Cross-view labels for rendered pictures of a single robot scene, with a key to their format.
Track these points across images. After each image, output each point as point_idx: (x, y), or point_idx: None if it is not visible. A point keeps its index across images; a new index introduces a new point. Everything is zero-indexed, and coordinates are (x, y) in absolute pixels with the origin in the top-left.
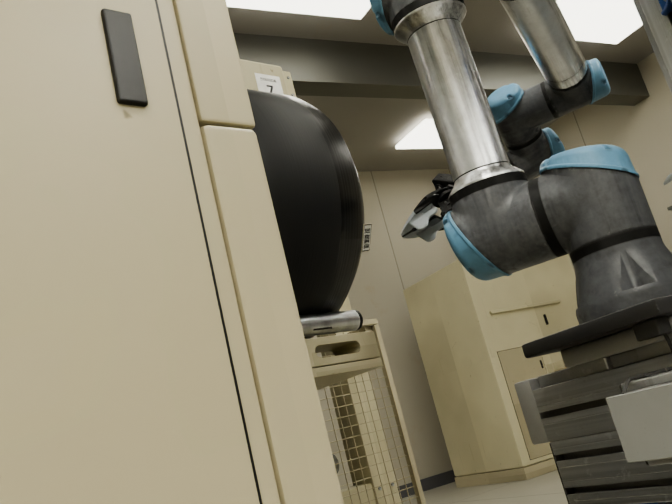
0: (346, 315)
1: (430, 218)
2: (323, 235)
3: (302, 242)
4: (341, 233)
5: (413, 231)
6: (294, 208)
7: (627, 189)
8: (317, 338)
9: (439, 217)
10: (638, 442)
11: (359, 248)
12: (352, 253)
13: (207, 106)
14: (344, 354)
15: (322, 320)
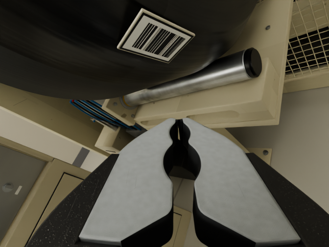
0: (223, 77)
1: (193, 202)
2: (88, 89)
3: (84, 96)
4: (102, 81)
5: (185, 147)
6: (32, 90)
7: None
8: (184, 111)
9: (236, 246)
10: None
11: (157, 65)
12: (150, 77)
13: None
14: (219, 119)
15: (191, 88)
